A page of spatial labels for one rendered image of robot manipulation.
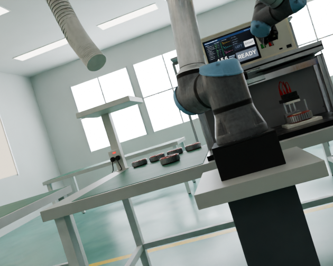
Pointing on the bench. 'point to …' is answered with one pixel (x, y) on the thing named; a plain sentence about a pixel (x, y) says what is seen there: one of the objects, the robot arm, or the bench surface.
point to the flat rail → (288, 70)
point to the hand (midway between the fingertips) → (265, 41)
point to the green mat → (150, 171)
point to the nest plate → (302, 122)
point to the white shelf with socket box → (115, 105)
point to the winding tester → (286, 39)
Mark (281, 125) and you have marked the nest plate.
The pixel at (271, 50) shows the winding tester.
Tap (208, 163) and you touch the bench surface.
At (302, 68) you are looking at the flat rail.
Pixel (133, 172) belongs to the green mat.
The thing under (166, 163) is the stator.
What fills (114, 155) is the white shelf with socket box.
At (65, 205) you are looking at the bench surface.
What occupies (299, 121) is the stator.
